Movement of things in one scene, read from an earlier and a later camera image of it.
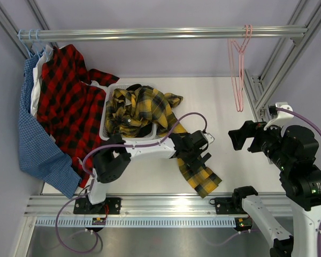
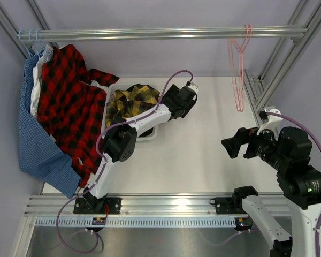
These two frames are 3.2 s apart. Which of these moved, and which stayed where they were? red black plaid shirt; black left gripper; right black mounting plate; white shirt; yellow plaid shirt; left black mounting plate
Moved: yellow plaid shirt; black left gripper
Stayed: right black mounting plate; left black mounting plate; red black plaid shirt; white shirt
